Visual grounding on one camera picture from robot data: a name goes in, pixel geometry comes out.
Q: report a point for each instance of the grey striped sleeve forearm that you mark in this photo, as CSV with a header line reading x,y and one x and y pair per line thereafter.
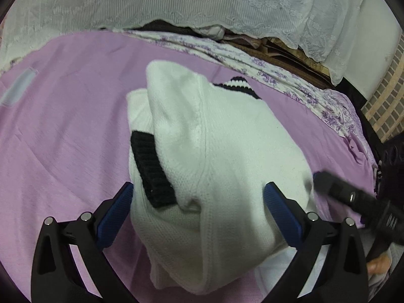
x,y
376,282

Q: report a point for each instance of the white lace mosquito net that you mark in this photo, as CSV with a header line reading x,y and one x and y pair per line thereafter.
x,y
323,29

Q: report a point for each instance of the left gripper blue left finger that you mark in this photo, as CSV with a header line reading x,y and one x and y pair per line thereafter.
x,y
55,276

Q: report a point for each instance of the white sweater with black stripes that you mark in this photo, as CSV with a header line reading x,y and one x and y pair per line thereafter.
x,y
201,155

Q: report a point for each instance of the brown woven bed mat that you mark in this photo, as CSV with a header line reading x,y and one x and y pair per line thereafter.
x,y
274,51

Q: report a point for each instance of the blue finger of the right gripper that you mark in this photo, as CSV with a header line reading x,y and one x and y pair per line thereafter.
x,y
345,193

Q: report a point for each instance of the floral purple white bedsheet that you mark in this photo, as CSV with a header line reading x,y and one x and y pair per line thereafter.
x,y
332,107

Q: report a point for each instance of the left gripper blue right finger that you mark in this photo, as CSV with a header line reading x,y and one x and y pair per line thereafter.
x,y
343,276

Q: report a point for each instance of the person's right hand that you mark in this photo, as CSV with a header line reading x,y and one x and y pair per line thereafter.
x,y
379,265

